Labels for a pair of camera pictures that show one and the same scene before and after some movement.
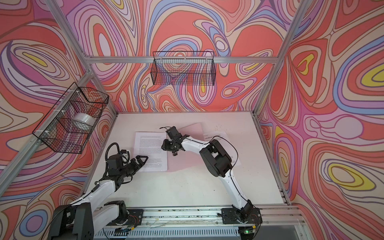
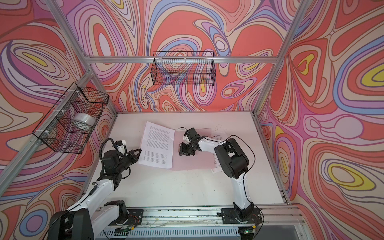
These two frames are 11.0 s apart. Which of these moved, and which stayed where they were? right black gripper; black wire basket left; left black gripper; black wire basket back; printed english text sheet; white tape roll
Moved: left black gripper; right black gripper; printed english text sheet
Stayed: black wire basket left; black wire basket back; white tape roll
